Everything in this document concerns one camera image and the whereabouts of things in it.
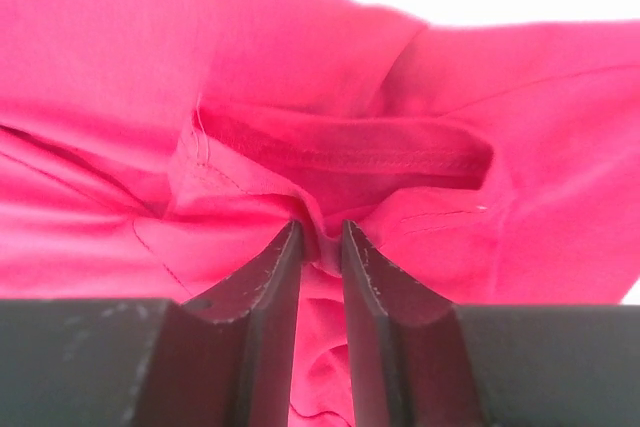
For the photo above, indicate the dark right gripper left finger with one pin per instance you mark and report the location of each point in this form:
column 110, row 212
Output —
column 224, row 358

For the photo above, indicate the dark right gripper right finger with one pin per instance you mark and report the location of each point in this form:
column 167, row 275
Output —
column 418, row 359

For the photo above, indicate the crimson pink t shirt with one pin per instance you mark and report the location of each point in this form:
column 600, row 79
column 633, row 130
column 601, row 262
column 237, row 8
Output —
column 149, row 148

